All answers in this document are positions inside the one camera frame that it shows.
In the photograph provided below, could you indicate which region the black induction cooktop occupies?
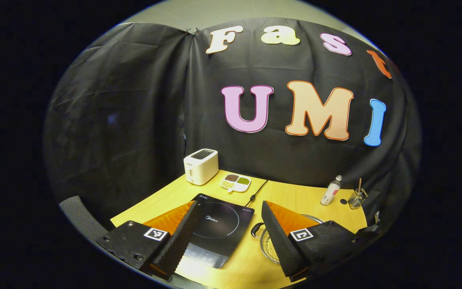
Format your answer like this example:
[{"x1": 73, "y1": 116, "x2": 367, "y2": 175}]
[{"x1": 175, "y1": 193, "x2": 255, "y2": 269}]

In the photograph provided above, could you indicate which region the silver pot with beans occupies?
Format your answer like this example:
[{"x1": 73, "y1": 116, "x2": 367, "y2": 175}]
[{"x1": 251, "y1": 214, "x2": 324, "y2": 264}]

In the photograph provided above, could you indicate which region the white divided bean dish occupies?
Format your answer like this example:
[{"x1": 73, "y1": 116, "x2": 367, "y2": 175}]
[{"x1": 220, "y1": 173, "x2": 252, "y2": 193}]

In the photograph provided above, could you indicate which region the clear bottle with pink label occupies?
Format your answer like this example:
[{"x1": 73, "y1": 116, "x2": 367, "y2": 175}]
[{"x1": 320, "y1": 175, "x2": 342, "y2": 206}]

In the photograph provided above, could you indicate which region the clear wire holder cup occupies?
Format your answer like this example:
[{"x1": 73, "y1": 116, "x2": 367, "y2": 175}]
[{"x1": 348, "y1": 188, "x2": 369, "y2": 210}]

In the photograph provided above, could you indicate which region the black power cable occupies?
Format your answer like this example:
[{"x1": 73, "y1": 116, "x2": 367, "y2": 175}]
[{"x1": 245, "y1": 180, "x2": 268, "y2": 207}]

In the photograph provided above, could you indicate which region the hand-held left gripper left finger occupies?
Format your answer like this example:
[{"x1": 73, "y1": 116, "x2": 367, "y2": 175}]
[{"x1": 95, "y1": 200, "x2": 199, "y2": 281}]

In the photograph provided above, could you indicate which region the white toaster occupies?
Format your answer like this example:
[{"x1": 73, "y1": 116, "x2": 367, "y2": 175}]
[{"x1": 183, "y1": 149, "x2": 219, "y2": 186}]

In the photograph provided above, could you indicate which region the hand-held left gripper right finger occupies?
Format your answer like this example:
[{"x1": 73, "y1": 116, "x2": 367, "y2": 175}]
[{"x1": 261, "y1": 200, "x2": 370, "y2": 282}]

